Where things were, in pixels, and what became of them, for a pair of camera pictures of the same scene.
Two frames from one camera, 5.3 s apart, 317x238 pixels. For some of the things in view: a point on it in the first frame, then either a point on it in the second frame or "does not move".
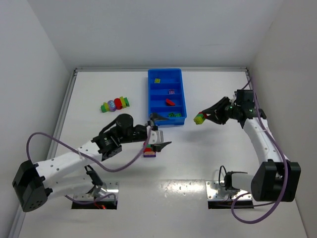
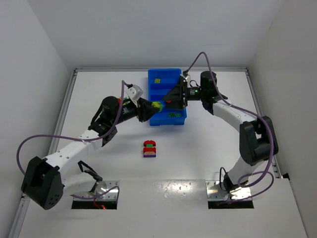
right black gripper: [223, 113] to [184, 92]
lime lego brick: [198, 120] to [157, 104]
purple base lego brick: [149, 154] does not move
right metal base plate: [214, 191] does not move
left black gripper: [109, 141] to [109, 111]
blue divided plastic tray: [166, 95] does not move
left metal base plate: [99, 191] does not move
